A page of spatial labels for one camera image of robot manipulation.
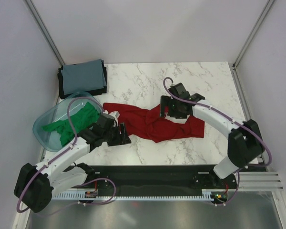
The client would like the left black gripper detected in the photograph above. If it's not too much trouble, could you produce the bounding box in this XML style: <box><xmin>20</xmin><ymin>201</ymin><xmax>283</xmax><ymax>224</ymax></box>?
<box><xmin>102</xmin><ymin>123</ymin><xmax>131</xmax><ymax>146</ymax></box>

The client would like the red t shirt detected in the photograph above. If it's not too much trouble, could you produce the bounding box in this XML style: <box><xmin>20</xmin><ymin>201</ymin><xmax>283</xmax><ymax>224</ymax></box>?
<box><xmin>103</xmin><ymin>103</ymin><xmax>205</xmax><ymax>143</ymax></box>

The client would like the clear teal plastic bin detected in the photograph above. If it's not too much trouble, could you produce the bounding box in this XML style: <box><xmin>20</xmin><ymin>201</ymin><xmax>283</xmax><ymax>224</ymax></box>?
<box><xmin>33</xmin><ymin>91</ymin><xmax>102</xmax><ymax>152</ymax></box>

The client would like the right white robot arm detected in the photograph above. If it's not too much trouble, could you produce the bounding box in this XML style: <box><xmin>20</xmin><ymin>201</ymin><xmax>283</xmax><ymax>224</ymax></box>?
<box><xmin>160</xmin><ymin>83</ymin><xmax>265</xmax><ymax>188</ymax></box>

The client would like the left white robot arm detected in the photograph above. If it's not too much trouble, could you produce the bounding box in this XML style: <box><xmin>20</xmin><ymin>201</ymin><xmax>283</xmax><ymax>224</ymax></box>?
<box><xmin>14</xmin><ymin>111</ymin><xmax>131</xmax><ymax>213</ymax></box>

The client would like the green t shirt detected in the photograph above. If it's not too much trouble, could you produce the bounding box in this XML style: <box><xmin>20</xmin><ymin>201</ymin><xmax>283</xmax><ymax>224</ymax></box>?
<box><xmin>42</xmin><ymin>102</ymin><xmax>100</xmax><ymax>146</ymax></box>

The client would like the folded grey-blue t shirt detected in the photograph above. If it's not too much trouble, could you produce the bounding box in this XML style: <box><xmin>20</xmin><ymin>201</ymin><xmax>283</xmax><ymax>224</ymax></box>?
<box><xmin>61</xmin><ymin>59</ymin><xmax>107</xmax><ymax>95</ymax></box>

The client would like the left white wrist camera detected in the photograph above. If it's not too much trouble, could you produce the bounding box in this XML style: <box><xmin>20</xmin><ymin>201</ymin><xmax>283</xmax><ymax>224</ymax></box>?
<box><xmin>103</xmin><ymin>110</ymin><xmax>120</xmax><ymax>119</ymax></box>

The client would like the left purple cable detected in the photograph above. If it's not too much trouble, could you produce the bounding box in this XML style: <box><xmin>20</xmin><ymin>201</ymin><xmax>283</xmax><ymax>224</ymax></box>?
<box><xmin>16</xmin><ymin>97</ymin><xmax>103</xmax><ymax>213</ymax></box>

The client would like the purple cable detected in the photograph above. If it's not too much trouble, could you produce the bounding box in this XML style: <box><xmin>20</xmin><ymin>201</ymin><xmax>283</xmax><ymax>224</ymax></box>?
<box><xmin>16</xmin><ymin>97</ymin><xmax>103</xmax><ymax>213</ymax></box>
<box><xmin>163</xmin><ymin>77</ymin><xmax>273</xmax><ymax>172</ymax></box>

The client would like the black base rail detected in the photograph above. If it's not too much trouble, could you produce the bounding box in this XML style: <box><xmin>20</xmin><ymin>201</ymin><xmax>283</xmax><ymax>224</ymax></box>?
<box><xmin>77</xmin><ymin>163</ymin><xmax>237</xmax><ymax>197</ymax></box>

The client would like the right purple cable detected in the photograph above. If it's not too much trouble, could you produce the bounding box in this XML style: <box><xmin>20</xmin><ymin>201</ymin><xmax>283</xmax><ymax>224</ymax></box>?
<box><xmin>163</xmin><ymin>77</ymin><xmax>273</xmax><ymax>172</ymax></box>

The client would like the right aluminium frame post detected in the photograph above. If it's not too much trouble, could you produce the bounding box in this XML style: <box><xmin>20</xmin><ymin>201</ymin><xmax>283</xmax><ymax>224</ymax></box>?
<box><xmin>231</xmin><ymin>0</ymin><xmax>277</xmax><ymax>68</ymax></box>

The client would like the aluminium frame post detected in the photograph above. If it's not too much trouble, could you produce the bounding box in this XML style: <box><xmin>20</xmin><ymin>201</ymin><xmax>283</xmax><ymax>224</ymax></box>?
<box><xmin>231</xmin><ymin>0</ymin><xmax>277</xmax><ymax>68</ymax></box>
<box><xmin>24</xmin><ymin>0</ymin><xmax>65</xmax><ymax>65</ymax></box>

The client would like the white slotted cable duct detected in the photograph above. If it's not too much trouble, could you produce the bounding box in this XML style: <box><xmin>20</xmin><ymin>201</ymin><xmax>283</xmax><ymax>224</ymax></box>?
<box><xmin>52</xmin><ymin>189</ymin><xmax>214</xmax><ymax>201</ymax></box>

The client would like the left aluminium frame post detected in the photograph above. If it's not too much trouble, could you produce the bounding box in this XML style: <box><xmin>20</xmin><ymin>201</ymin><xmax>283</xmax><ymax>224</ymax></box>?
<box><xmin>24</xmin><ymin>0</ymin><xmax>65</xmax><ymax>65</ymax></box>

